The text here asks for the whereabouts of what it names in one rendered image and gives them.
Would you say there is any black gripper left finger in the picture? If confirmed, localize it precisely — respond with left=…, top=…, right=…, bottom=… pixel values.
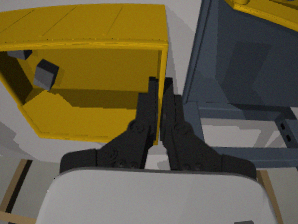
left=59, top=77, right=159, bottom=174

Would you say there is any grey block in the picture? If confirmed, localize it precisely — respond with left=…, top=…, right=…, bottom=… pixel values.
left=7, top=50, right=32, bottom=60
left=33, top=59, right=59, bottom=91

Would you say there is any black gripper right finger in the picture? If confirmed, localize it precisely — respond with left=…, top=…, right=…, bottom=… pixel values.
left=160, top=77, right=257, bottom=180

